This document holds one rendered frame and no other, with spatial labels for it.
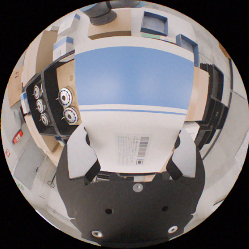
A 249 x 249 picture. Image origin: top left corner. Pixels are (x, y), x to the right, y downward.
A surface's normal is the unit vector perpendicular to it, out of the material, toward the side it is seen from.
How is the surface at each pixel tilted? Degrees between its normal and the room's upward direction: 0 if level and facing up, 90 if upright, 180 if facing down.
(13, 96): 79
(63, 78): 0
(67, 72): 0
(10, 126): 90
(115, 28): 2
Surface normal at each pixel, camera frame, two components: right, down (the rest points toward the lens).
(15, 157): 1.00, 0.04
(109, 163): -0.04, 0.54
